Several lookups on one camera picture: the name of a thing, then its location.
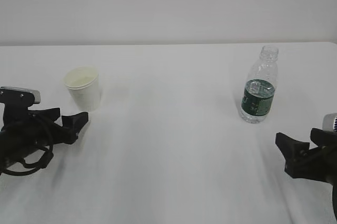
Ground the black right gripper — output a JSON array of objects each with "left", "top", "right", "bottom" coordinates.
[{"left": 275, "top": 128, "right": 336, "bottom": 185}]

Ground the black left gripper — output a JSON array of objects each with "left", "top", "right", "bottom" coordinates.
[{"left": 1, "top": 104, "right": 89, "bottom": 156}]

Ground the white paper cup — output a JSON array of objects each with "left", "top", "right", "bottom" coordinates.
[{"left": 64, "top": 66, "right": 101, "bottom": 112}]

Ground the clear green-label water bottle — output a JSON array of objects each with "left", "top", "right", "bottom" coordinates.
[{"left": 240, "top": 45, "right": 279, "bottom": 124}]

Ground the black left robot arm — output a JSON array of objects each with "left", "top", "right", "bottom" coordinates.
[{"left": 1, "top": 105, "right": 89, "bottom": 176}]

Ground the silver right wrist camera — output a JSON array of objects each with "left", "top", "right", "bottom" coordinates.
[{"left": 322, "top": 113, "right": 337, "bottom": 133}]

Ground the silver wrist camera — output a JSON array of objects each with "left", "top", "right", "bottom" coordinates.
[
  {"left": 322, "top": 113, "right": 337, "bottom": 133},
  {"left": 1, "top": 86, "right": 41, "bottom": 104}
]

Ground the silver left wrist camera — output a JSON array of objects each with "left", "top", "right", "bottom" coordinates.
[{"left": 1, "top": 86, "right": 41, "bottom": 104}]

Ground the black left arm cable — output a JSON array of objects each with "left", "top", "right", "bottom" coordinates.
[{"left": 0, "top": 113, "right": 55, "bottom": 176}]

